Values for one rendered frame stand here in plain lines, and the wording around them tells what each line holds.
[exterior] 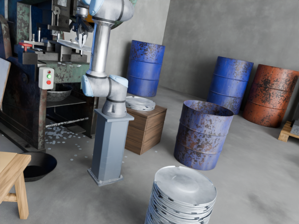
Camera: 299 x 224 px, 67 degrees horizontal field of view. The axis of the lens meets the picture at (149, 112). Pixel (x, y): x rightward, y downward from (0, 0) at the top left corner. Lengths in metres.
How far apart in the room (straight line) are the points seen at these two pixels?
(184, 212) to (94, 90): 0.76
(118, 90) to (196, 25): 3.72
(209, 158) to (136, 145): 0.60
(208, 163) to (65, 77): 1.30
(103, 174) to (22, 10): 1.35
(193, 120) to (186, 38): 3.32
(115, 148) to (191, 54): 3.68
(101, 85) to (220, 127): 0.97
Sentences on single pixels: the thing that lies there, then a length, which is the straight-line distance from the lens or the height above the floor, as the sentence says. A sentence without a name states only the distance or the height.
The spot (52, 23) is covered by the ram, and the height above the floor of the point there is 0.91.
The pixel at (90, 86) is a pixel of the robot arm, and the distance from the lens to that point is 1.26.
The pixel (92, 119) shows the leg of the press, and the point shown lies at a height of 0.18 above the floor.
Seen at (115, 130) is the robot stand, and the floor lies 0.37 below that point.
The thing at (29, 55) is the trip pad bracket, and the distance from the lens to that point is 1.65.
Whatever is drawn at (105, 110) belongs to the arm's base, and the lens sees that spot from 1.37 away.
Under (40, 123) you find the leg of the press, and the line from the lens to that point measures 1.76.
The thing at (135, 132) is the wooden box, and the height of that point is 0.18.
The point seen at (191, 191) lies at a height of 0.32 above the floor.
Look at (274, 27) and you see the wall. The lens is 4.47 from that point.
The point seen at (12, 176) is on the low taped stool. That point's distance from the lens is 1.04.
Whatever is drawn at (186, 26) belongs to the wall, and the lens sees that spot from 4.98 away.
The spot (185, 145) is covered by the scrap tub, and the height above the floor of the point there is 0.17.
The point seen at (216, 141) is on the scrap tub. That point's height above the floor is 0.27.
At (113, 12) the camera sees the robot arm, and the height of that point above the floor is 1.01.
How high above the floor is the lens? 0.91
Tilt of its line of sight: 17 degrees down
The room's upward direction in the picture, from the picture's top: 11 degrees clockwise
